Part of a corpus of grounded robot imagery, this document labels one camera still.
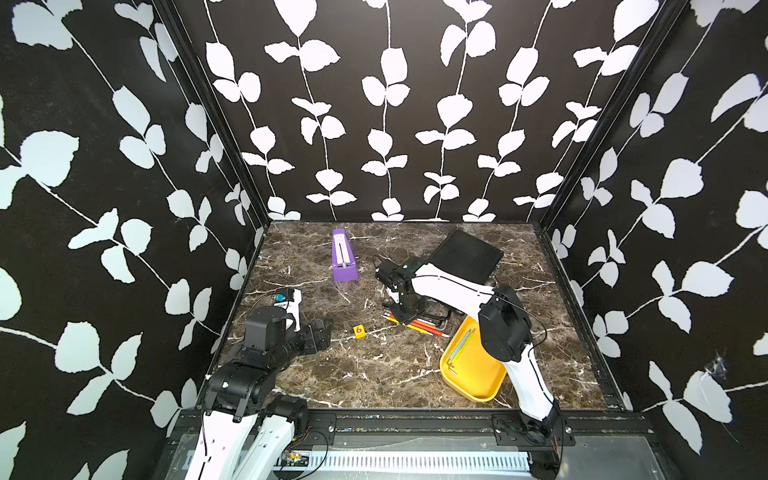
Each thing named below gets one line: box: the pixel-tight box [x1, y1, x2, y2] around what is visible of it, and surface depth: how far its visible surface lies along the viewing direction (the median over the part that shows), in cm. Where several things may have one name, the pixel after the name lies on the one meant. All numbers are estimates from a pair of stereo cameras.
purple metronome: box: [331, 228, 360, 282], surface depth 100 cm
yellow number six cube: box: [353, 324, 367, 339], surface depth 91 cm
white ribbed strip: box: [308, 451, 532, 474], surface depth 71 cm
